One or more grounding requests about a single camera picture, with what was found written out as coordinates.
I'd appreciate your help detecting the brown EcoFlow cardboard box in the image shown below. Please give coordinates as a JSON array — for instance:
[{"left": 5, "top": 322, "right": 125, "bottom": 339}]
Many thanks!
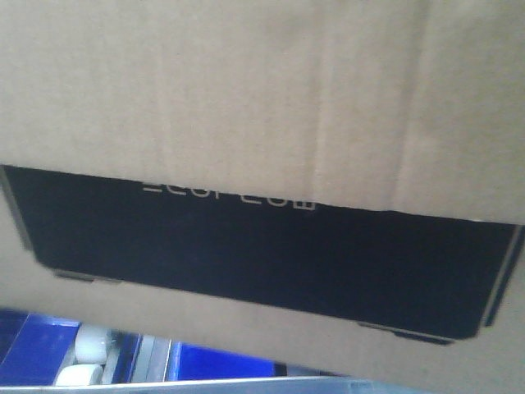
[{"left": 1, "top": 1, "right": 524, "bottom": 393}]

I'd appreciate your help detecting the metal shelf front bar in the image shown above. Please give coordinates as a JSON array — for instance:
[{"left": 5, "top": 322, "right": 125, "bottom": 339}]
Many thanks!
[{"left": 0, "top": 375, "right": 525, "bottom": 394}]

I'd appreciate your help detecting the blue bin lower centre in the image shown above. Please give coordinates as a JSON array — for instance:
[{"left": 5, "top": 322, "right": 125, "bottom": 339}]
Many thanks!
[{"left": 165, "top": 341, "right": 286, "bottom": 382}]

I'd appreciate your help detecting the blue bin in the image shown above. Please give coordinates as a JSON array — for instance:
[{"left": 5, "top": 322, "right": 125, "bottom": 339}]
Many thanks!
[
  {"left": 1, "top": 309, "right": 80, "bottom": 387},
  {"left": 165, "top": 341, "right": 286, "bottom": 382}
]

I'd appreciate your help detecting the blue bin far left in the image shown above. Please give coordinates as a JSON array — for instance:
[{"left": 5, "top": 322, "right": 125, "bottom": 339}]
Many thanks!
[{"left": 1, "top": 309, "right": 80, "bottom": 387}]

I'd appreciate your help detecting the left roller track rail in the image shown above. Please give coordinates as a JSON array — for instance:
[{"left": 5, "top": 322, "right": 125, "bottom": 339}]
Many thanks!
[{"left": 53, "top": 324, "right": 142, "bottom": 387}]

